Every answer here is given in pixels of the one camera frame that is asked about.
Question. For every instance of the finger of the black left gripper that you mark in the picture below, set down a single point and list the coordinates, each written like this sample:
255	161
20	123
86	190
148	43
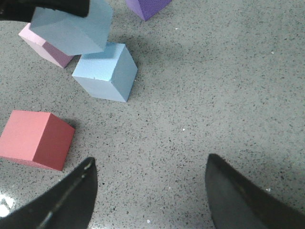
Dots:
23	10

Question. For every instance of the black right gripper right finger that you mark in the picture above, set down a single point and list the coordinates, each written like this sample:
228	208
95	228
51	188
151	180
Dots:
236	203

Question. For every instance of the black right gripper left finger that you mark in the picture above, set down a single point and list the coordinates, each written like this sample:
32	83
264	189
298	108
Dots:
67	205

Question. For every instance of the light blue foam cube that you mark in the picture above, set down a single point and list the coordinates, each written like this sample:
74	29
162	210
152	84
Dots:
109	74

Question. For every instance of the pink foam cube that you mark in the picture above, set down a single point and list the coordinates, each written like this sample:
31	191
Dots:
43	48

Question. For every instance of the red textured foam cube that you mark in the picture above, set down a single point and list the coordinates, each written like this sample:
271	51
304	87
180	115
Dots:
37	139

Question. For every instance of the purple foam cube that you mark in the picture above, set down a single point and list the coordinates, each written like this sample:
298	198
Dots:
145	9

